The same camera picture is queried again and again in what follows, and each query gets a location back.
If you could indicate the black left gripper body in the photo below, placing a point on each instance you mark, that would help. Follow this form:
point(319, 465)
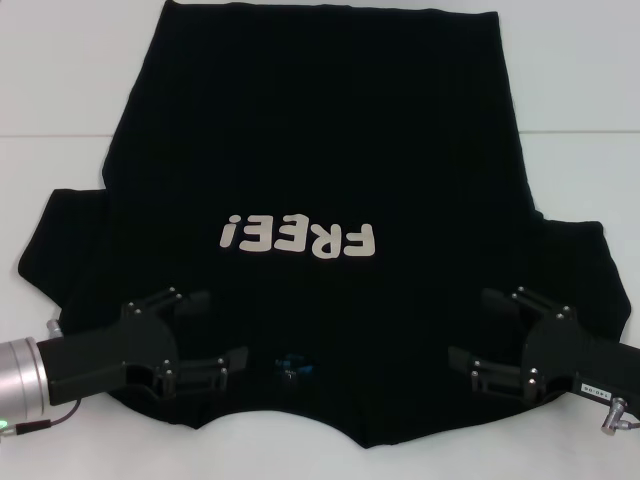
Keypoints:
point(110, 357)

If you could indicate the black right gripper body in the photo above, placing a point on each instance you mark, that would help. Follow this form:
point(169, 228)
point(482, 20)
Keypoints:
point(575, 355)

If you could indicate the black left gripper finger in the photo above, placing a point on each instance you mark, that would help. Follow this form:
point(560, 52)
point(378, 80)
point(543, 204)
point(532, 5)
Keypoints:
point(200, 372)
point(192, 302)

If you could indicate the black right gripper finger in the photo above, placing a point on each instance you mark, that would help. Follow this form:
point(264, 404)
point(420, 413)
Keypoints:
point(495, 375)
point(500, 300)

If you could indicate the black shirt with FREE print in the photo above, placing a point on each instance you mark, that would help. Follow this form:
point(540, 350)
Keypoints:
point(320, 150)

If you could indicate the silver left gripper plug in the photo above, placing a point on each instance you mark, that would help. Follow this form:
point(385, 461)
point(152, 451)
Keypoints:
point(53, 328)

